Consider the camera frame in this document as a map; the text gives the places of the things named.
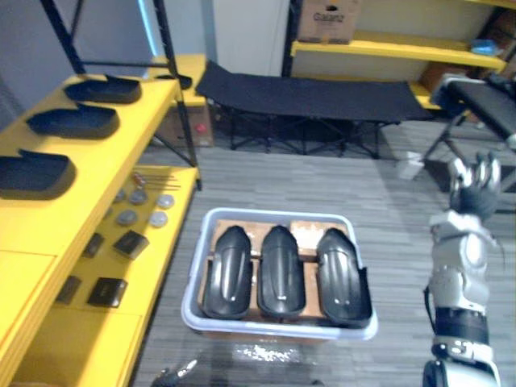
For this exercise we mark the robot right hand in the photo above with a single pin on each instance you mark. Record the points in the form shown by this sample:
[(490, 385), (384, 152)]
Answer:
[(477, 199)]

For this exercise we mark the white cup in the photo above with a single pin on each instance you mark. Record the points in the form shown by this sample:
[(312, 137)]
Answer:
[(409, 165)]

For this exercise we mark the yellow wall shelf unit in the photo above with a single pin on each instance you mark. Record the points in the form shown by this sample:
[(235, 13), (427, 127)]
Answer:
[(395, 50)]

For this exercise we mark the black padded bench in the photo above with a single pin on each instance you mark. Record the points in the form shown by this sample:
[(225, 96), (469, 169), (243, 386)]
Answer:
[(488, 105)]

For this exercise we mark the thin metal rod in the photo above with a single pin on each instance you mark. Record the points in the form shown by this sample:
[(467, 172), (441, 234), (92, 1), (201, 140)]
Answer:
[(161, 177)]

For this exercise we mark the yellow shelf unit black frame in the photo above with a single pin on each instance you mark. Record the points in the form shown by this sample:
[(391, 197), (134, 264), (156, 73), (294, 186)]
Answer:
[(121, 133)]

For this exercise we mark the cardboard box red sticker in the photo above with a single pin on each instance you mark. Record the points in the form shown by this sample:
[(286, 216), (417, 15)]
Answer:
[(193, 127)]

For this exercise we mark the pale plastic bin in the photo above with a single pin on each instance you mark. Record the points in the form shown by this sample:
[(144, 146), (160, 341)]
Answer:
[(282, 328)]

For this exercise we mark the round grey metal disc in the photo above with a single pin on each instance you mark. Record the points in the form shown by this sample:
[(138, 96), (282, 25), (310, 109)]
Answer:
[(138, 196), (119, 196), (127, 217), (165, 201), (158, 219)]

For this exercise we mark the black folding cot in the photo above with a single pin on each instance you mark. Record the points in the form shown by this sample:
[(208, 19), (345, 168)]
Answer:
[(306, 94)]

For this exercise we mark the printed cardboard box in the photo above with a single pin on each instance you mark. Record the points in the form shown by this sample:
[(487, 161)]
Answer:
[(328, 20)]

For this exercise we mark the small black box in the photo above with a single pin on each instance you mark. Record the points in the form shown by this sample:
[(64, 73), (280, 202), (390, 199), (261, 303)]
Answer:
[(131, 243), (107, 292)]

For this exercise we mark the blue packet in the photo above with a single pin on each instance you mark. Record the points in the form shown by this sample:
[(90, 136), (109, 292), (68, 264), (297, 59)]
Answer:
[(485, 46)]

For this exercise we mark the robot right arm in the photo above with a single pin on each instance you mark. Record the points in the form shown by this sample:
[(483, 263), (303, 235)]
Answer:
[(459, 250)]

